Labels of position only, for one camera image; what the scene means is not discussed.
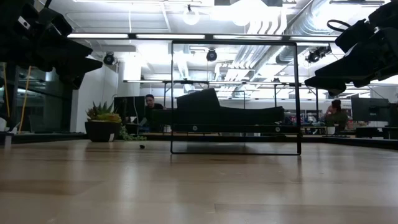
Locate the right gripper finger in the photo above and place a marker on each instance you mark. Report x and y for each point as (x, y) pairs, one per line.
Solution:
(329, 85)
(360, 65)

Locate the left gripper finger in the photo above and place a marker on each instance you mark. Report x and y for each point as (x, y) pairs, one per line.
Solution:
(81, 68)
(65, 49)

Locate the black rubber slide sandal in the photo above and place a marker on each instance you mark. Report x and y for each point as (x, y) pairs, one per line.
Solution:
(199, 102)

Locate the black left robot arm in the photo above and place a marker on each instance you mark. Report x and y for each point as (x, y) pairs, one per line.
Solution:
(12, 6)

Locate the person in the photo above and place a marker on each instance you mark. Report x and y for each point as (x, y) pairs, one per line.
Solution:
(335, 115)
(150, 104)

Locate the black ceiling spotlight cluster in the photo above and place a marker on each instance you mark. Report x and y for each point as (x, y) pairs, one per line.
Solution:
(315, 56)

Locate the black beam with light strips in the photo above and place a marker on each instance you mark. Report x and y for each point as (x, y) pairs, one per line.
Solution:
(102, 36)

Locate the wide black computer monitor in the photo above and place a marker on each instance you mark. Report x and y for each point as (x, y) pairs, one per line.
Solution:
(370, 109)

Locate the white cup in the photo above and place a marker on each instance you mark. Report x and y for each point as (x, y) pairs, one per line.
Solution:
(330, 130)

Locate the black desk equipment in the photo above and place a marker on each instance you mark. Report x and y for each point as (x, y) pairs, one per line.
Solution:
(393, 115)

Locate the succulent in dark pot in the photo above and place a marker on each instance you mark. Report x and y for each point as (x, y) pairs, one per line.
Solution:
(102, 130)

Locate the green trailing plant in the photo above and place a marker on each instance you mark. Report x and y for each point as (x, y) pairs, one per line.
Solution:
(130, 136)

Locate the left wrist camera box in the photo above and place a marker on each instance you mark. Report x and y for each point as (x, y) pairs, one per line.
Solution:
(56, 21)

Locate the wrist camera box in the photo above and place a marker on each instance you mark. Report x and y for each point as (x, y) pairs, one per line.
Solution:
(56, 21)
(354, 35)

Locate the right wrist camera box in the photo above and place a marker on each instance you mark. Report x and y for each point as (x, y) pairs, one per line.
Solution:
(354, 35)

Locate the round silver ventilation duct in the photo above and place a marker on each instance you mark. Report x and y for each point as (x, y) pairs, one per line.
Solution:
(308, 21)

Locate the small white post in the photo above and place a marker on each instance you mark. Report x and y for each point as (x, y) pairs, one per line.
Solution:
(8, 140)

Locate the black frame wooden shelf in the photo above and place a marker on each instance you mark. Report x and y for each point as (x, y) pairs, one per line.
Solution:
(236, 128)

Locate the distant black rig frame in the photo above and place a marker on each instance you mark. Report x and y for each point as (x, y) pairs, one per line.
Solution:
(186, 82)

